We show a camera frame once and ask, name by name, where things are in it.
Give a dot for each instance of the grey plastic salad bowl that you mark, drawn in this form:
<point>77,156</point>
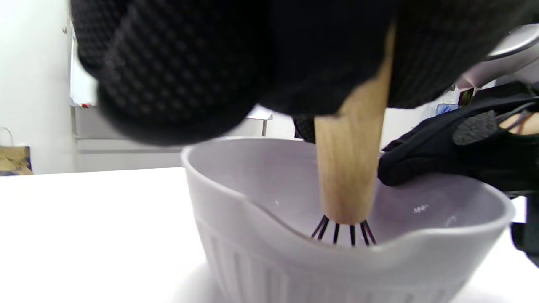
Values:
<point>294,269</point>

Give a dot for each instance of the whiteboard on metal stand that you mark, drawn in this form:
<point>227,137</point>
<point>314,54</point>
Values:
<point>82,84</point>

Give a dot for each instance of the person's right hand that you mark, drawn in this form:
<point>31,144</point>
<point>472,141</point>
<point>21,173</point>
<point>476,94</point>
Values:
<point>438,151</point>

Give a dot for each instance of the grey black hand controller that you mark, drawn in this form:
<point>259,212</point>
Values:
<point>528,235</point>
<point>505,59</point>

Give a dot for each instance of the brown paper bag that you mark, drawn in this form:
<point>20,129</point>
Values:
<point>14,160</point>

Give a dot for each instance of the person's left hand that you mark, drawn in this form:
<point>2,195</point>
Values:
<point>189,63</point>

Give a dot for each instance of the blue water jug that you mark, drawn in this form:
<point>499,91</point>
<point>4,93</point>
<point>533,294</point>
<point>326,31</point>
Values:
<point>447,108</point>

